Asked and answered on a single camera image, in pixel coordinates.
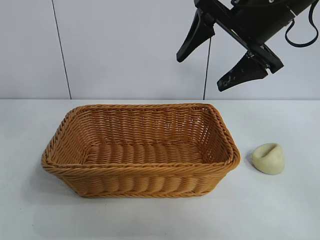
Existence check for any pale yellow egg yolk pastry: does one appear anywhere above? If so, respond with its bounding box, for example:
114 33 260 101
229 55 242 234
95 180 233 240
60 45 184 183
251 142 286 176

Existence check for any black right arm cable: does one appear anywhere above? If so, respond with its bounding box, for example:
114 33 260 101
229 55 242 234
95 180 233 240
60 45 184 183
284 0 320 48

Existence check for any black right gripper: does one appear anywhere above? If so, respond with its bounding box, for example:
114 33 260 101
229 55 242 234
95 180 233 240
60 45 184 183
176 0 298 93

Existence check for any brown woven wicker basket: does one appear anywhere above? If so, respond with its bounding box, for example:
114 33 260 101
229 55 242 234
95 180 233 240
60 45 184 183
41 102 242 200

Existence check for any thin black hanging cable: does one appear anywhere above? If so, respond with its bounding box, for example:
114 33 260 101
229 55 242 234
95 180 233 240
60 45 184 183
51 0 72 100
202 36 213 100

